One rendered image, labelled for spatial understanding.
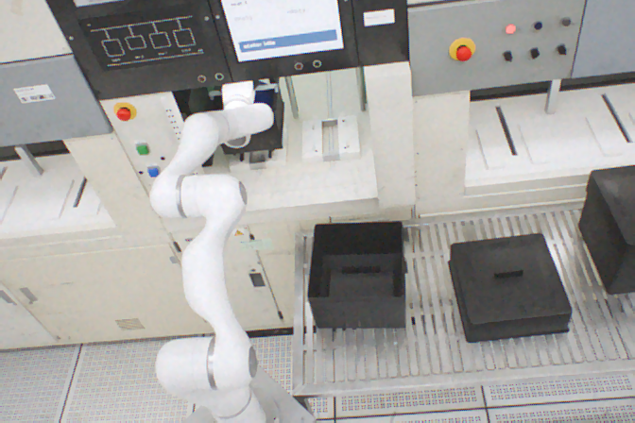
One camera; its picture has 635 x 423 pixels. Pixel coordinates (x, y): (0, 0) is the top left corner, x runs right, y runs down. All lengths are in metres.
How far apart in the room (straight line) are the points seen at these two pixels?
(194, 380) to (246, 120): 0.71
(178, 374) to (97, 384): 1.54
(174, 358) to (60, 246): 1.06
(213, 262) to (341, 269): 0.67
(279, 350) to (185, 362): 1.34
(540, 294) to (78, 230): 1.56
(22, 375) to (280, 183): 1.65
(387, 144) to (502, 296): 0.54
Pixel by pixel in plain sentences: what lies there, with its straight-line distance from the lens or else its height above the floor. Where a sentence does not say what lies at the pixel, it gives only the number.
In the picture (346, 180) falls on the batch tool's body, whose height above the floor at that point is 0.87.
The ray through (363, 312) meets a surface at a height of 0.86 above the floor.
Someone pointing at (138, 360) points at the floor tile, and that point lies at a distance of 2.89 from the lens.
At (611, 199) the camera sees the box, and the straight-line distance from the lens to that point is 1.84.
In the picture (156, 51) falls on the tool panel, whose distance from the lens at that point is 1.63.
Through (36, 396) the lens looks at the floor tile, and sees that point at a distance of 3.05.
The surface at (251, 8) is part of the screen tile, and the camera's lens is 1.52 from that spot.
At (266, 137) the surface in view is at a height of 1.03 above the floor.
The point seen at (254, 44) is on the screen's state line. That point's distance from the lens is 1.58.
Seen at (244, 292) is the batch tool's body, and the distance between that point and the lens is 2.43.
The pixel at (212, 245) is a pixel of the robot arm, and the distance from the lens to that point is 1.35.
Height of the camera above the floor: 2.34
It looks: 46 degrees down
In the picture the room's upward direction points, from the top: 12 degrees counter-clockwise
